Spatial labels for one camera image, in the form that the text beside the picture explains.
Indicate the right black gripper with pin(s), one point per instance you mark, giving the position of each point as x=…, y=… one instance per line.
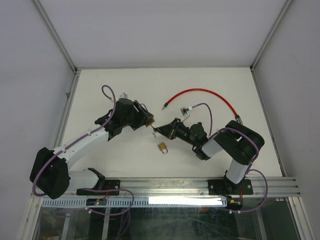
x=170, y=130

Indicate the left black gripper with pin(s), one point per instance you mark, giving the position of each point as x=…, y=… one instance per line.
x=143, y=115

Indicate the large brass padlock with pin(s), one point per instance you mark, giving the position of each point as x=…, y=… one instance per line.
x=150, y=121

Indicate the red cable lock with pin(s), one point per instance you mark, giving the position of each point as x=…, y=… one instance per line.
x=193, y=96

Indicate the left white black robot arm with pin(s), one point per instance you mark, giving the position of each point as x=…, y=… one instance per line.
x=51, y=171

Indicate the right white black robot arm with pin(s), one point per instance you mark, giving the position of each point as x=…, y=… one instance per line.
x=241, y=143

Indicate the small brass padlock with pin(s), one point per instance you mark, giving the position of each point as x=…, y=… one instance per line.
x=163, y=148

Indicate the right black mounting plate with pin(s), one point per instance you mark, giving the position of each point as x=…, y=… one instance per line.
x=226, y=188

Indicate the black mounting plate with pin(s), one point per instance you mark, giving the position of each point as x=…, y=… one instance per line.
x=103, y=187
x=226, y=188

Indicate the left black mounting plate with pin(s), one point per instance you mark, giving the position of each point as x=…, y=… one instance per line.
x=103, y=187

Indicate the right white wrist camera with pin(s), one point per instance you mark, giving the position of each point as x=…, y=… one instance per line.
x=185, y=111

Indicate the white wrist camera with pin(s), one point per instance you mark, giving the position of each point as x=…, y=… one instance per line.
x=185, y=111
x=122, y=96

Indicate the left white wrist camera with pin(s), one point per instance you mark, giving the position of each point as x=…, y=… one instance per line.
x=122, y=96

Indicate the white slotted cable duct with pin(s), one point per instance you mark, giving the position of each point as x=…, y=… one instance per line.
x=140, y=202

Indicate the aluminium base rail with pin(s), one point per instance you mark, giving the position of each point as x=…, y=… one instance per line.
x=272, y=187

